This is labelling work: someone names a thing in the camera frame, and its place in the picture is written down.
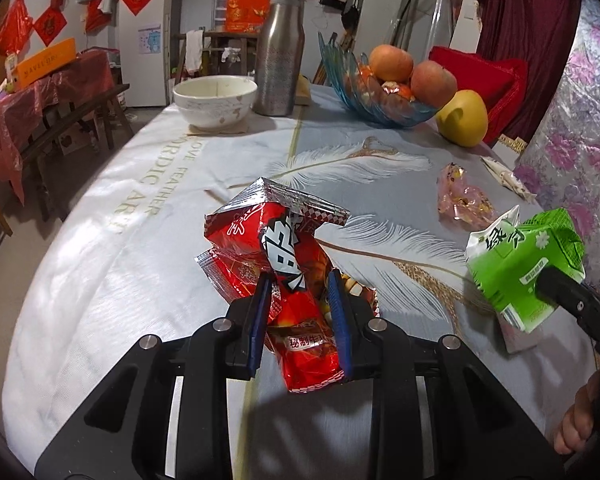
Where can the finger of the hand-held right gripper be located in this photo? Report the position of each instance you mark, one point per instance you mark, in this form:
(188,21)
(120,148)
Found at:
(565,292)

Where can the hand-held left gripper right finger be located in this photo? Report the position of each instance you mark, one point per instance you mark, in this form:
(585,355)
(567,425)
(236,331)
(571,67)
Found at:
(337,330)

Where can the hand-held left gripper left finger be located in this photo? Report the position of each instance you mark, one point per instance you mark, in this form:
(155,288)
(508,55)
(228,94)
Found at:
(257,330)

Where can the green drink carton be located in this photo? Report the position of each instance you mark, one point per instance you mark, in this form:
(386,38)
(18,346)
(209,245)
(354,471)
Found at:
(515,270)

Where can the red snack packet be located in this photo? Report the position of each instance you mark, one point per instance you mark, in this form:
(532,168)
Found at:
(290,240)

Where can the person's right hand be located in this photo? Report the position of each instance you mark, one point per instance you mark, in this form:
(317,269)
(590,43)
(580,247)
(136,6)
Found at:
(575,425)

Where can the folded paper wrapper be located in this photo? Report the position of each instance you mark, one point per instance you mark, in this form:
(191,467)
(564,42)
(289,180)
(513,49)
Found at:
(510,180)

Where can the pink candy wrapper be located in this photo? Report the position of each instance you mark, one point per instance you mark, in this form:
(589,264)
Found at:
(462,200)

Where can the silver floral cloth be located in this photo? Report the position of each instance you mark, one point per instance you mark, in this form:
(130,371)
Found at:
(580,135)

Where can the large yellow fruit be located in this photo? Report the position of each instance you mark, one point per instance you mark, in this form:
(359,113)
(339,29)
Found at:
(462,120)

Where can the blue glass fruit bowl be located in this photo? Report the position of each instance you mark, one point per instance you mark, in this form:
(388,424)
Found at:
(375,110)

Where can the red cushion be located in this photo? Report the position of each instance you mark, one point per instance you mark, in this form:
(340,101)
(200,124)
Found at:
(495,80)

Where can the white ceramic bowl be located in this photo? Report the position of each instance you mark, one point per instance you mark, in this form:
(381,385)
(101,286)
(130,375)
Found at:
(215,105)

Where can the red apple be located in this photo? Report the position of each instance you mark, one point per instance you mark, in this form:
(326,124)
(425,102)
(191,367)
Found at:
(391,62)
(432,85)

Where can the small tangerine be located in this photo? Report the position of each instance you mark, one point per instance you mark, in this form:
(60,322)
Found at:
(367,77)

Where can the stainless steel bottle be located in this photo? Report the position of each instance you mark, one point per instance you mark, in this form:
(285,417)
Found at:
(279,60)

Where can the wooden bench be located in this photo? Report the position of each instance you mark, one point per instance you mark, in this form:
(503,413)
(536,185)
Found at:
(80,120)

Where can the dark red curtain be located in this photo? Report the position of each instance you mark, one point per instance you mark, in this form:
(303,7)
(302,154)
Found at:
(525,10)

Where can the white hanging towel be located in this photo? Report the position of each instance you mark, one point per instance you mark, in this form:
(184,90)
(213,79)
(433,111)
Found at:
(195,50)

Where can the blue refrigerator sticker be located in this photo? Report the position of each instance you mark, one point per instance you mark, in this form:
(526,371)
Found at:
(149,39)

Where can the red gift box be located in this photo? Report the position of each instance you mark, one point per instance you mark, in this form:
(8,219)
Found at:
(247,12)

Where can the red cloth covered table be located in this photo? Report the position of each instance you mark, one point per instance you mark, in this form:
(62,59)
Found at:
(10,125)

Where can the orange cardboard box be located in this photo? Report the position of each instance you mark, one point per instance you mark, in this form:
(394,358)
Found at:
(45,62)

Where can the red hanging paper bag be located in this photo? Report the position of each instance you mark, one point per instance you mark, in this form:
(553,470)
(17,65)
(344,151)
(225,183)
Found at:
(97,15)

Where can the red plastic bag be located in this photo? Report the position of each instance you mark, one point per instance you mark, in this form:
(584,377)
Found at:
(12,25)

